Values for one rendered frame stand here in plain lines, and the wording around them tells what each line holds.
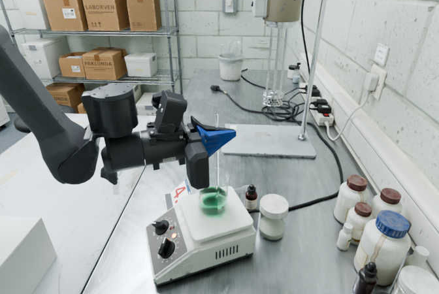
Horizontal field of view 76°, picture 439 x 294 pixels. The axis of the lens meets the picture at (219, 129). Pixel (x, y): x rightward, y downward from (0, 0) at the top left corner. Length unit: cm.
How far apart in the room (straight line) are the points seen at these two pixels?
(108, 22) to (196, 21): 80
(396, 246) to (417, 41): 47
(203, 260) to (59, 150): 31
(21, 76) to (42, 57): 267
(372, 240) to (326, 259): 11
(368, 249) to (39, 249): 59
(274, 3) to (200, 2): 212
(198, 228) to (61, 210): 38
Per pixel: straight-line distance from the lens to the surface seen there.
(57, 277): 66
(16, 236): 61
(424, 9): 83
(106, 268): 64
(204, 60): 298
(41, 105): 42
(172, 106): 41
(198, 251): 54
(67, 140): 43
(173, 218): 60
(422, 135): 77
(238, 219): 56
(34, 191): 89
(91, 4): 282
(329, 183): 83
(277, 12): 80
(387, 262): 60
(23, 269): 62
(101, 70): 284
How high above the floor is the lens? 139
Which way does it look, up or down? 28 degrees down
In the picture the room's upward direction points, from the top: straight up
